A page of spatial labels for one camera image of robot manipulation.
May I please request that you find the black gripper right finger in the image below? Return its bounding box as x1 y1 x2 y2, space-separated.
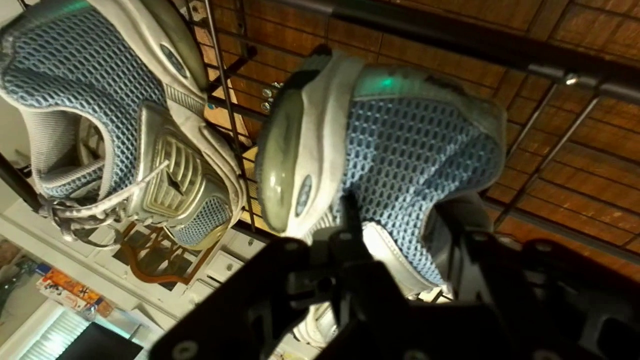
432 199 640 360

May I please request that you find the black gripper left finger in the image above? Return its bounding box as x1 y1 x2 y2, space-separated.
150 237 370 360

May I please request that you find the blue mesh trainer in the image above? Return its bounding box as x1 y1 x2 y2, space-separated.
0 0 247 249
256 51 506 299

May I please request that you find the black metal wire shelf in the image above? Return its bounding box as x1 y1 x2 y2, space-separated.
188 0 640 273

